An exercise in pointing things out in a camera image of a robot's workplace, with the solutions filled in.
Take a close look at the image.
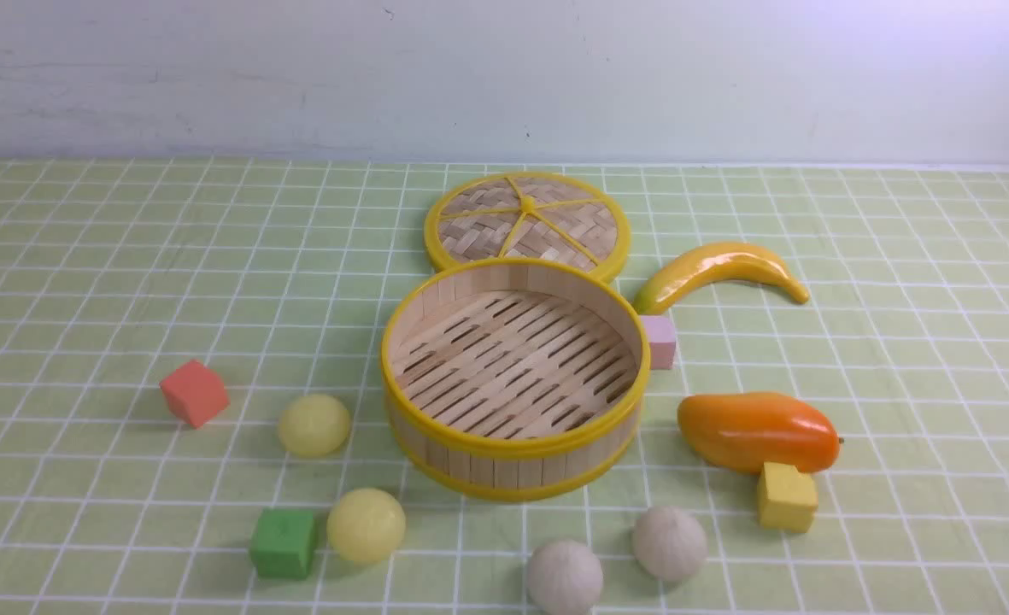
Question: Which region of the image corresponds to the yellow bun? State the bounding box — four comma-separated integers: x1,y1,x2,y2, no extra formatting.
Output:
277,394,352,459
326,488,407,565

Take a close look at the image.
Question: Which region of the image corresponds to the white bun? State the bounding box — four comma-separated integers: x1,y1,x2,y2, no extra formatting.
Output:
526,540,603,614
631,506,710,584

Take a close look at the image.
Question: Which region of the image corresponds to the bamboo steamer tray yellow rim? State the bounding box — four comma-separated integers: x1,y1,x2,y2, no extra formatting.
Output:
380,260,651,501

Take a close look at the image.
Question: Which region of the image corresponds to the woven bamboo steamer lid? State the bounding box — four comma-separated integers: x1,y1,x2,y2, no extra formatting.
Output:
423,171,631,283

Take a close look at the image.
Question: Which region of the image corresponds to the pink foam cube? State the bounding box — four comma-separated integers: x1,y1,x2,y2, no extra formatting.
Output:
638,315,678,370

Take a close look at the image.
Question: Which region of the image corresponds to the yellow toy banana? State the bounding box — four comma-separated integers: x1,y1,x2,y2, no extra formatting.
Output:
632,242,810,315

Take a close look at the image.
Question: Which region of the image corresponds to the orange toy mango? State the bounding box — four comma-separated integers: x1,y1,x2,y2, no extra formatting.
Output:
677,390,843,474

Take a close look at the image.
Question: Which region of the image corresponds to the red foam cube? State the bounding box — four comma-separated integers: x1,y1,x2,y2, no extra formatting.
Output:
159,360,230,429

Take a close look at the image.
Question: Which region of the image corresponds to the green foam cube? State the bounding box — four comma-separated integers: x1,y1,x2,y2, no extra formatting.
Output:
248,507,317,580

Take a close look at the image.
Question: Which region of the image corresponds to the yellow foam cube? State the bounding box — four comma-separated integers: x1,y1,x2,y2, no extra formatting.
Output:
755,460,819,533

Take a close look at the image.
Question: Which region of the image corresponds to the green checkered tablecloth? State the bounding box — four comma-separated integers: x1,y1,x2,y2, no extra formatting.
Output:
0,159,1009,614

